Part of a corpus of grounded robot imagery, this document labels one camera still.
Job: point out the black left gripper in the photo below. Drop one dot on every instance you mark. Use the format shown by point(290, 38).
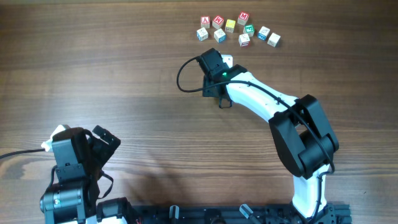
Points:
point(103, 152)

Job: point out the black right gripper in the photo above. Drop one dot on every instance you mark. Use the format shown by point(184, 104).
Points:
point(207, 83)

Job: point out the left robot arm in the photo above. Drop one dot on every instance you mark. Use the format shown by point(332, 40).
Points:
point(73, 194)

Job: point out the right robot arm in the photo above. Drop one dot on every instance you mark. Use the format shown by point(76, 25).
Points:
point(303, 137)

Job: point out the blue picture block centre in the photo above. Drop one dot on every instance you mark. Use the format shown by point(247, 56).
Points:
point(219, 35)

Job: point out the blue picture block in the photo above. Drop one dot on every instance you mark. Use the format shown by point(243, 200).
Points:
point(219, 35)
point(202, 34)

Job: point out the red edged picture block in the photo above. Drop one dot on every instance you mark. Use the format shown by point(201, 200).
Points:
point(244, 40)

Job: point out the blue picture block far left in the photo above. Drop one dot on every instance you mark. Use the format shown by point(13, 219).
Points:
point(202, 34)

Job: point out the yellow wooden block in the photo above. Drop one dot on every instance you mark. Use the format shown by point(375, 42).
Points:
point(230, 25)

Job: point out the red letter W block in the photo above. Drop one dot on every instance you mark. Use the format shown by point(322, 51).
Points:
point(218, 22)

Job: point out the green letter block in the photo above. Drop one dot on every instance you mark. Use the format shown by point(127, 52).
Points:
point(249, 30)

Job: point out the red letter A block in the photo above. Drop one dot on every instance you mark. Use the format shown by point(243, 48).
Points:
point(205, 22)

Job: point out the blue block right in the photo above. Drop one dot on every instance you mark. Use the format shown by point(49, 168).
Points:
point(263, 33)

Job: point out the red letter M block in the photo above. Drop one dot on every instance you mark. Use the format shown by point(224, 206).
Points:
point(243, 18)

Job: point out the plain wooden block far right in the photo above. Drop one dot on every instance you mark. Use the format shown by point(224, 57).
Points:
point(273, 39)

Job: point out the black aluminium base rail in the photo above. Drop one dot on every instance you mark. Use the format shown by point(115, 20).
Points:
point(273, 213)

